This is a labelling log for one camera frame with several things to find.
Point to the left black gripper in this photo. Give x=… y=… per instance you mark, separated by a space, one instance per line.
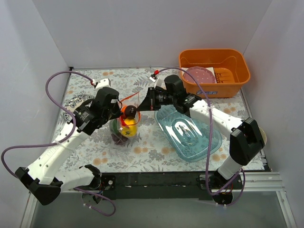
x=114 y=108

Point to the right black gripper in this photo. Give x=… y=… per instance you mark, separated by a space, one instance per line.
x=152 y=99

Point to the dark purple plum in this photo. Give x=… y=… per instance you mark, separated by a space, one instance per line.
x=130 y=111

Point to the clear zip top bag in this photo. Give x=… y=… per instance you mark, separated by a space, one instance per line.
x=130 y=100

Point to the yellow bell pepper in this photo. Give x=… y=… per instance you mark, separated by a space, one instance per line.
x=129 y=128

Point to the red grape bunch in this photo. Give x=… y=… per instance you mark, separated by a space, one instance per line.
x=119 y=139

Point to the green lime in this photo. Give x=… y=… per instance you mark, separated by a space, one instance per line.
x=115 y=126

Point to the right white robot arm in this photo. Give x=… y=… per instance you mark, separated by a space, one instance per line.
x=246 y=138

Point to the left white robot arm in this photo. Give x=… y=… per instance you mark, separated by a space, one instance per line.
x=42 y=178

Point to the blue floral plate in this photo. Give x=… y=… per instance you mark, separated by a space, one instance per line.
x=72 y=104

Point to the floral tablecloth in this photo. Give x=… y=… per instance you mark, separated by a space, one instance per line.
x=149 y=150

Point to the blue transparent plastic tray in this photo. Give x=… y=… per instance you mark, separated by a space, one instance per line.
x=189 y=137

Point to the pink dotted plate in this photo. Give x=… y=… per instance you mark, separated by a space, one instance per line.
x=200 y=75

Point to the orange plastic basin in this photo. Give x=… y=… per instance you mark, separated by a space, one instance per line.
x=220 y=72

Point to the beige ceramic bowl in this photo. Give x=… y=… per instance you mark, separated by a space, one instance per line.
x=263 y=134

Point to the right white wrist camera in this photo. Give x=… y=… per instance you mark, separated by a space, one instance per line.
x=157 y=80

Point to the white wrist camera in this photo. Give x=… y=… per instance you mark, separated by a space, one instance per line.
x=157 y=80
x=100 y=84

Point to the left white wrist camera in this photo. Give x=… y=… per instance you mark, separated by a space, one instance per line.
x=100 y=84

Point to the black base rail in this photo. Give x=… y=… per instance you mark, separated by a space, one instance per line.
x=155 y=185

